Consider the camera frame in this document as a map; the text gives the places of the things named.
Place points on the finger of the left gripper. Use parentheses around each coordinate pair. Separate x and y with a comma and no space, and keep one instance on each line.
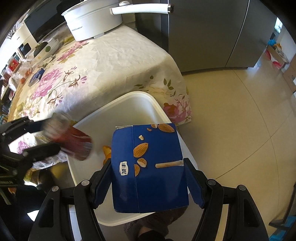
(41,152)
(35,126)

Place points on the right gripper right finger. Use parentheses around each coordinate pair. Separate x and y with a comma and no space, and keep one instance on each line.
(194,181)

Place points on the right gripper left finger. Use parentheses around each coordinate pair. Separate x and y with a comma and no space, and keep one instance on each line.
(101,184)

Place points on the red cartoon drink can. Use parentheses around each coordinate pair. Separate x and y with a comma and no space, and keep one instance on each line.
(73,142)

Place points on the blue almond milk carton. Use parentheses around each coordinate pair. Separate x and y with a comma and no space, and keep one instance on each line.
(148,170)

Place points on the light blue white carton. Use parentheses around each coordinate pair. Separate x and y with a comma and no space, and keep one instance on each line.
(36,77)

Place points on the white trash bin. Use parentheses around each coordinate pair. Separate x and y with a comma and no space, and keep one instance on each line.
(134,108)

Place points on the white kitchen appliance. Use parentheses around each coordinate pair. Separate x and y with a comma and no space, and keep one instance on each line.
(21,38)

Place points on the orange tomato middle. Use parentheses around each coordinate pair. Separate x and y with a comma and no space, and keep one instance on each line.
(27,73)

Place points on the clear glass jar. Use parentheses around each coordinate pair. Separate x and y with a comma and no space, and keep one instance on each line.
(20,71)

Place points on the red labelled jar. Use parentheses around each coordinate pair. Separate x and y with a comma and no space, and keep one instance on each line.
(13,64)

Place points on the floral tablecloth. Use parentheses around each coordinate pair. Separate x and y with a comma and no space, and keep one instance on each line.
(86,75)

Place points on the dark green squash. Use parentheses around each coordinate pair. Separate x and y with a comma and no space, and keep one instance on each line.
(40,50)

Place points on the black microwave oven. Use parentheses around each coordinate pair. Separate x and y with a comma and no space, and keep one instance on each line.
(45,18)

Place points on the white electric cooking pot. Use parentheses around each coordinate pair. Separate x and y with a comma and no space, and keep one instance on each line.
(92,19)

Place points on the grey refrigerator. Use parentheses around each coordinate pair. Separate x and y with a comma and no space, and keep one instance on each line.
(211,34)

